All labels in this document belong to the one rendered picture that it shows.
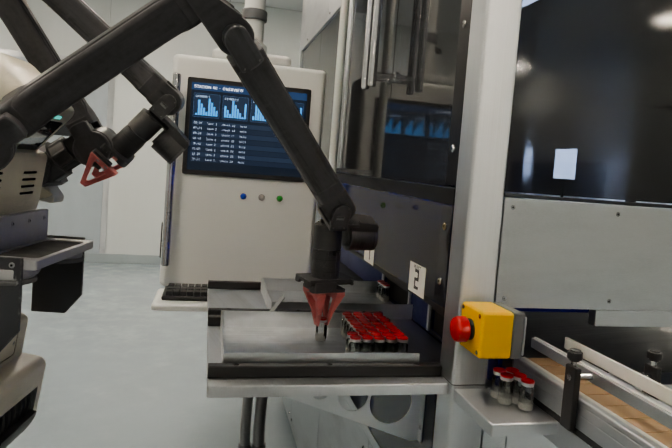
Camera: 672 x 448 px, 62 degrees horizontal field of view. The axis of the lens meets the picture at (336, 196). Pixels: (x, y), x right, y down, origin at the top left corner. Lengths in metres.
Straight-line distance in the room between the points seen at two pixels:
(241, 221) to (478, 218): 1.07
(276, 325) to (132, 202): 5.33
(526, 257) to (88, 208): 5.84
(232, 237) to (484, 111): 1.13
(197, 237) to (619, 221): 1.27
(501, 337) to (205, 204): 1.20
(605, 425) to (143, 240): 5.95
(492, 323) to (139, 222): 5.79
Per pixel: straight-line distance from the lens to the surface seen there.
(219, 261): 1.89
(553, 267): 1.04
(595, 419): 0.88
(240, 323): 1.22
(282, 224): 1.89
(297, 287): 1.57
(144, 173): 6.45
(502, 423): 0.91
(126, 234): 6.53
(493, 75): 0.97
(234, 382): 0.95
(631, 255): 1.13
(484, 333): 0.90
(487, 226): 0.97
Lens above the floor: 1.23
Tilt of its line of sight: 3 degrees down
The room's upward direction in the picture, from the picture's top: 4 degrees clockwise
